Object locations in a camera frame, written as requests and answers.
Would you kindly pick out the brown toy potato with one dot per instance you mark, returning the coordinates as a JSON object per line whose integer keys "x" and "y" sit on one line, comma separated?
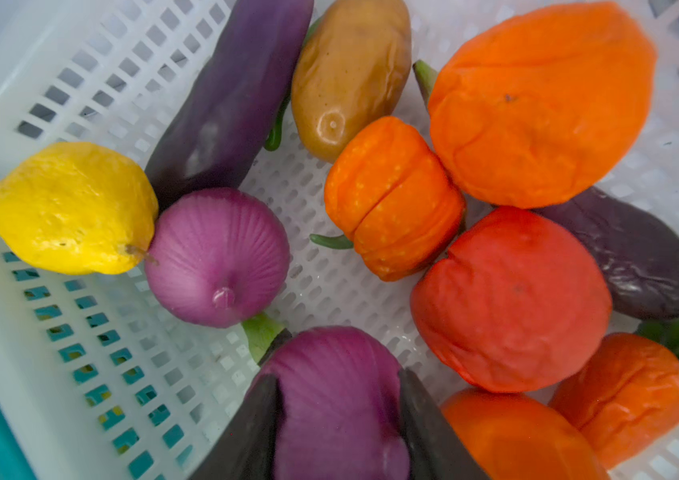
{"x": 351, "y": 72}

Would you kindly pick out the dark wrinkled toy eggplant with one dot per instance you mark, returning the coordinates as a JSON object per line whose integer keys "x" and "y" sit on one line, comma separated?
{"x": 637, "y": 253}

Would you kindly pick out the yellow toy lemon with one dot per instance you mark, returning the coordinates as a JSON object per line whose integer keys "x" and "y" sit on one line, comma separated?
{"x": 77, "y": 208}

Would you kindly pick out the red toy tomato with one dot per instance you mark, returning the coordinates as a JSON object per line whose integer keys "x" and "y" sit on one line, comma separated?
{"x": 517, "y": 305}

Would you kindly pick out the purple toy eggplant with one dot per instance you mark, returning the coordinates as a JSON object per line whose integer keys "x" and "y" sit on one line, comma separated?
{"x": 232, "y": 106}

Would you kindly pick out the purple toy onion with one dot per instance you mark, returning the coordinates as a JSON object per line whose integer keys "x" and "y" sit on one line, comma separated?
{"x": 339, "y": 414}
{"x": 219, "y": 256}

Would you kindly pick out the small orange toy fruit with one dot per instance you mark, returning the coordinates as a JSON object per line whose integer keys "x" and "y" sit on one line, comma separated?
{"x": 623, "y": 399}

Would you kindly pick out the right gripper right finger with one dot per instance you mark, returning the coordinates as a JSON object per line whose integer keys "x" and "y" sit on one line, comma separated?
{"x": 434, "y": 448}

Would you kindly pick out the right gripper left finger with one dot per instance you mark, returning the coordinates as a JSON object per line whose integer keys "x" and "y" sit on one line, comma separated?
{"x": 245, "y": 449}

